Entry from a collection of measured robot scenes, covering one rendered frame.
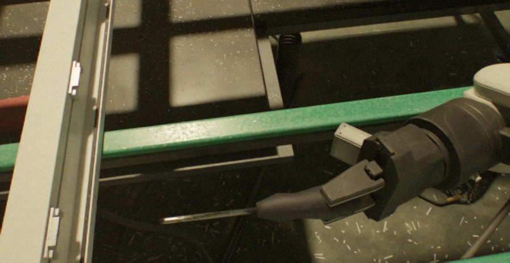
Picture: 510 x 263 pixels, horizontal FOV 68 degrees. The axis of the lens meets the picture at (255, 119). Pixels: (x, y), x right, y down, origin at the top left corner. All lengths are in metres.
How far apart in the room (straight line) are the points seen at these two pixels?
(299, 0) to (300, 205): 0.75
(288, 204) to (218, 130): 0.16
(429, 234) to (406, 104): 0.95
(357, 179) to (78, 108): 0.34
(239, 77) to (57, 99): 0.49
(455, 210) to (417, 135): 1.11
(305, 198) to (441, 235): 1.11
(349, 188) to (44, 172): 0.31
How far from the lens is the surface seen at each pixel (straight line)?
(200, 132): 0.50
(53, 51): 0.54
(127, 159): 0.52
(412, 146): 0.41
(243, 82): 0.87
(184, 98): 0.86
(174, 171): 0.82
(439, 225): 1.48
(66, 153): 0.48
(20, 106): 0.93
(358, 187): 0.39
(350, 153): 0.45
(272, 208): 0.38
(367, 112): 0.53
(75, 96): 0.50
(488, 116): 0.47
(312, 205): 0.39
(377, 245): 1.39
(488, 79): 0.50
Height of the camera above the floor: 1.30
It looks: 60 degrees down
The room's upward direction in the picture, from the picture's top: straight up
